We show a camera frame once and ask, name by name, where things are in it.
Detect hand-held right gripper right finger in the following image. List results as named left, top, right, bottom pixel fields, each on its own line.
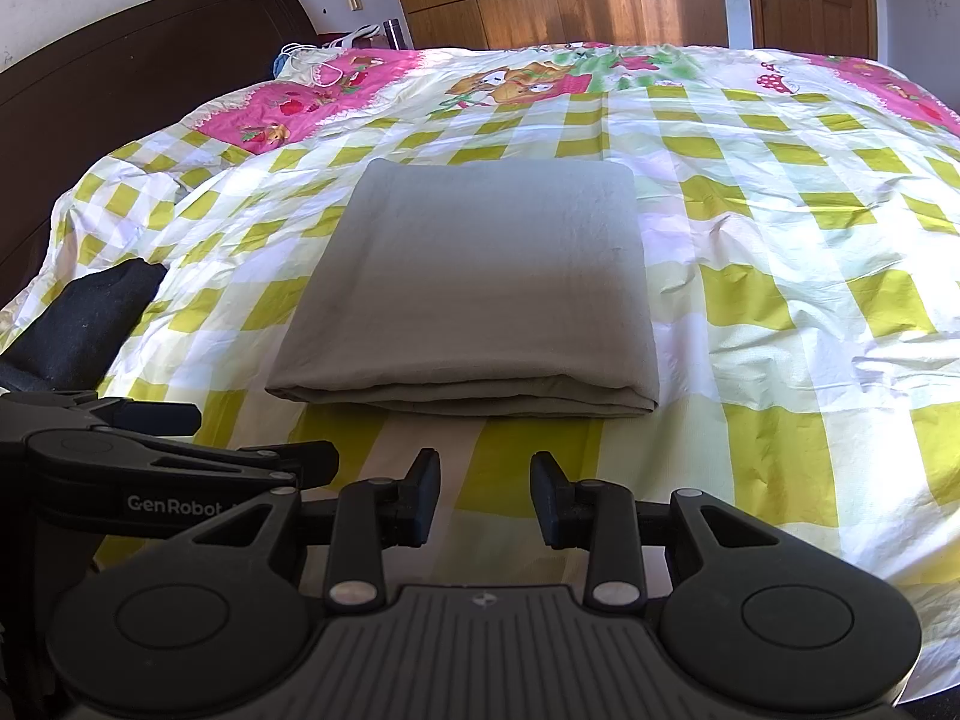
left=529, top=451, right=788, bottom=610

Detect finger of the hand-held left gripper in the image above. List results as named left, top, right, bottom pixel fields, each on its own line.
left=148, top=439, right=341, bottom=494
left=0, top=388, right=203, bottom=437

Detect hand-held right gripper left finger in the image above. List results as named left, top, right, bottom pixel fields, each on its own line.
left=169, top=448, right=445, bottom=614

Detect grey-green pants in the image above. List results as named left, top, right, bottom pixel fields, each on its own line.
left=263, top=158, right=662, bottom=419

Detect folded black garment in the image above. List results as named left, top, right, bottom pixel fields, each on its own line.
left=0, top=256, right=168, bottom=392

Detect checkered cartoon print quilt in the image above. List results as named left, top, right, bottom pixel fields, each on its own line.
left=0, top=40, right=960, bottom=700

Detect dark brown bed headboard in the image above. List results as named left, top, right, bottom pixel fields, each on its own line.
left=0, top=0, right=317, bottom=310

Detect white cable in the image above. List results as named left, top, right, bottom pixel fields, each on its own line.
left=280, top=43, right=347, bottom=89

